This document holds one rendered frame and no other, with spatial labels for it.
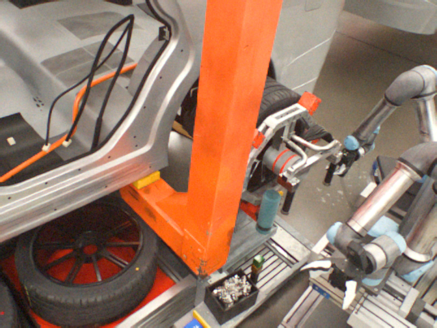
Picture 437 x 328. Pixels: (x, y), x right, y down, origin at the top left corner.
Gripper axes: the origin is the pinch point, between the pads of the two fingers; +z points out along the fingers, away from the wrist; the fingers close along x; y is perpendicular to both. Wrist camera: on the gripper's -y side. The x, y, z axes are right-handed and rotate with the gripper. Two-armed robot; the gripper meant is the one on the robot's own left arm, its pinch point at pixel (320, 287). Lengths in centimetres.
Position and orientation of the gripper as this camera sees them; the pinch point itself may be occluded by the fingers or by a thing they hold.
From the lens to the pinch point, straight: 125.0
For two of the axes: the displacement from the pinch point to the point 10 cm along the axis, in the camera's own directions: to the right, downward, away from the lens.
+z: -8.0, 3.0, -5.1
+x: -5.9, -4.6, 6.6
